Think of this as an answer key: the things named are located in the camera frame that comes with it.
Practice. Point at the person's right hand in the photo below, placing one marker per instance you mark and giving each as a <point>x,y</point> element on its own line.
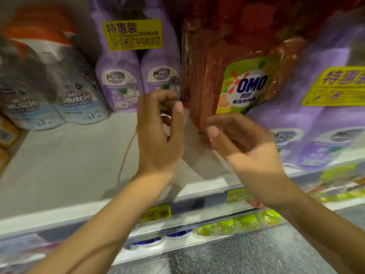
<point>251,157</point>

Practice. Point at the person's left hand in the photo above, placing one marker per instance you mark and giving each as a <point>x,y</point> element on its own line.
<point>159,139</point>

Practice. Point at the row of lime green packets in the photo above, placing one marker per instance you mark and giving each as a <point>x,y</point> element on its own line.
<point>239,222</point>

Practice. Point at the red green-label detergent pouch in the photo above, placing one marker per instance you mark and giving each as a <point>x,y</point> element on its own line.
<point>245,88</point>

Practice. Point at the purple twin spray bottle pack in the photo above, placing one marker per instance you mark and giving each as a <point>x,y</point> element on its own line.
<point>319,128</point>

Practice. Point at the person's left forearm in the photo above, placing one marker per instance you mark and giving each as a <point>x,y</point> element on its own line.
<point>102,231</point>

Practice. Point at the yellow price tag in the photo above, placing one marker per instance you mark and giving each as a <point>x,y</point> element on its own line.
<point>239,195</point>
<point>155,213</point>

